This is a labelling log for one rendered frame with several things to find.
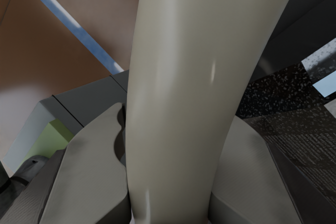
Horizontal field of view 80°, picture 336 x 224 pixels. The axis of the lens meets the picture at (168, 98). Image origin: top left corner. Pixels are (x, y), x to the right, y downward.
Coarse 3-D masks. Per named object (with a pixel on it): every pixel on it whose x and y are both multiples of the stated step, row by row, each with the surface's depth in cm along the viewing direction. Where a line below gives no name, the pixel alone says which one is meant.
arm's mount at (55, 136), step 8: (56, 120) 65; (48, 128) 64; (56, 128) 63; (64, 128) 65; (40, 136) 66; (48, 136) 65; (56, 136) 64; (64, 136) 63; (72, 136) 65; (40, 144) 67; (48, 144) 66; (56, 144) 65; (64, 144) 64; (32, 152) 70; (40, 152) 68; (48, 152) 67; (24, 160) 73; (16, 168) 76
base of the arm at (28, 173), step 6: (36, 156) 68; (42, 156) 68; (24, 162) 67; (30, 162) 67; (36, 162) 66; (42, 162) 66; (18, 168) 66; (24, 168) 65; (30, 168) 64; (36, 168) 64; (18, 174) 63; (24, 174) 63; (30, 174) 63; (18, 180) 60; (24, 180) 61
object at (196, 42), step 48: (144, 0) 4; (192, 0) 3; (240, 0) 3; (144, 48) 4; (192, 48) 4; (240, 48) 4; (144, 96) 4; (192, 96) 4; (240, 96) 5; (144, 144) 5; (192, 144) 5; (144, 192) 6; (192, 192) 6
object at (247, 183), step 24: (240, 120) 10; (240, 144) 9; (264, 144) 9; (216, 168) 8; (240, 168) 8; (264, 168) 8; (216, 192) 7; (240, 192) 7; (264, 192) 7; (216, 216) 7; (240, 216) 6; (264, 216) 6; (288, 216) 6
